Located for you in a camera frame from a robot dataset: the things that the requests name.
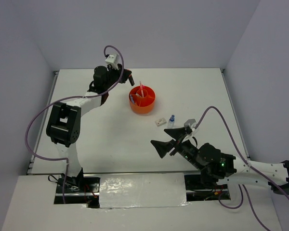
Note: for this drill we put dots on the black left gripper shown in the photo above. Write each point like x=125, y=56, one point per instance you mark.
x=125, y=75

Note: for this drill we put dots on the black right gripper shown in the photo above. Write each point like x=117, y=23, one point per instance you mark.
x=162, y=147

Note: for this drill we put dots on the blue cap glue bottle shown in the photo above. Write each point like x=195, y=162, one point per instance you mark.
x=171, y=121

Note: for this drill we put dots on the small white eraser block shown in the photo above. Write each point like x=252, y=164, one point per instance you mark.
x=160, y=122

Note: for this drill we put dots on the thin orange pen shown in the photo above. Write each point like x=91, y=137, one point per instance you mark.
x=142, y=89

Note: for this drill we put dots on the orange highlighter with black body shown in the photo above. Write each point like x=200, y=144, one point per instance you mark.
x=130, y=78

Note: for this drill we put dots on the pink highlighter with black cap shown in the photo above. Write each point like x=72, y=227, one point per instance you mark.
x=144, y=88

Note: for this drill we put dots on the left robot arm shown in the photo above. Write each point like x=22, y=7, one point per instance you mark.
x=63, y=126

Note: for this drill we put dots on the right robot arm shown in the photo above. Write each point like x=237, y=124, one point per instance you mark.
x=217, y=168

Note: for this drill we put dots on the orange round compartment organizer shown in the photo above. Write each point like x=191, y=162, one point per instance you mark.
x=146, y=104

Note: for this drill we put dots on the silver foil covered panel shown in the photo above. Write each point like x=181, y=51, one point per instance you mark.
x=142, y=190

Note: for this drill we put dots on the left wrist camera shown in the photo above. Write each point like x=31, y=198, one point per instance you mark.
x=112, y=60

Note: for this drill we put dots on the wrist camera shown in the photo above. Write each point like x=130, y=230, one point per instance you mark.
x=190, y=126
x=112, y=60

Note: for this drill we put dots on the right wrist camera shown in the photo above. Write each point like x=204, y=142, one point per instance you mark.
x=190, y=126

